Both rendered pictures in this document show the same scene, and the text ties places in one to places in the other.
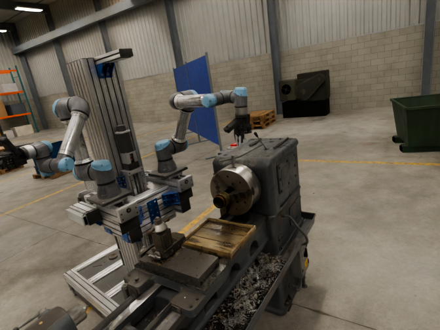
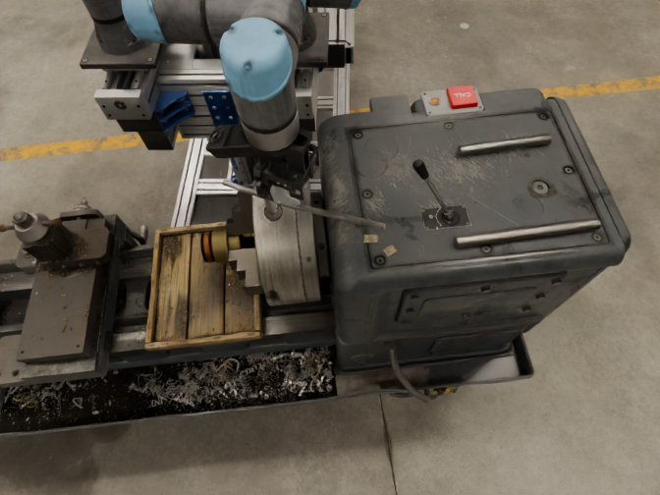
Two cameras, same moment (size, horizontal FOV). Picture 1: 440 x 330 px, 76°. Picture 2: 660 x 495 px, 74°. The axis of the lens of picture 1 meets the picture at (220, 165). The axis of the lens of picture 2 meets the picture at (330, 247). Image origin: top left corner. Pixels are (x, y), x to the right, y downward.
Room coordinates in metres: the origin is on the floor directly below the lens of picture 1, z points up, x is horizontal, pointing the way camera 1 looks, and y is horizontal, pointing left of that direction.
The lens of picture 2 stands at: (1.47, -0.55, 2.02)
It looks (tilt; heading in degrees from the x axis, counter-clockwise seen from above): 62 degrees down; 52
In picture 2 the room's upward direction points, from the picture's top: 4 degrees counter-clockwise
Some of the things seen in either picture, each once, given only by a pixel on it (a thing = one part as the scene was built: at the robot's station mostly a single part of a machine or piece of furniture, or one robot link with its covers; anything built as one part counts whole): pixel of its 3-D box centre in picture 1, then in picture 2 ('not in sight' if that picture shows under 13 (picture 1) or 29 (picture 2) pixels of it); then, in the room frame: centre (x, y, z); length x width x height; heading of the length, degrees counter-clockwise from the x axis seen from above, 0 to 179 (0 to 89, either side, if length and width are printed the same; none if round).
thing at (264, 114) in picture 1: (258, 119); not in sight; (9.76, -1.57, 0.22); 1.25 x 0.86 x 0.44; 148
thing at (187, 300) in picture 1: (173, 276); (60, 295); (1.18, 0.31, 0.90); 0.47 x 0.30 x 0.06; 54
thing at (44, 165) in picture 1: (48, 165); not in sight; (1.56, 0.95, 1.46); 0.11 x 0.08 x 0.11; 68
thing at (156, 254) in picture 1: (168, 247); (73, 250); (1.29, 0.33, 0.99); 0.20 x 0.10 x 0.05; 144
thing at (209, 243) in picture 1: (218, 236); (206, 281); (1.51, 0.08, 0.89); 0.36 x 0.30 x 0.04; 54
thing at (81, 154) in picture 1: (77, 141); not in sight; (1.81, 0.87, 1.54); 0.15 x 0.12 x 0.55; 68
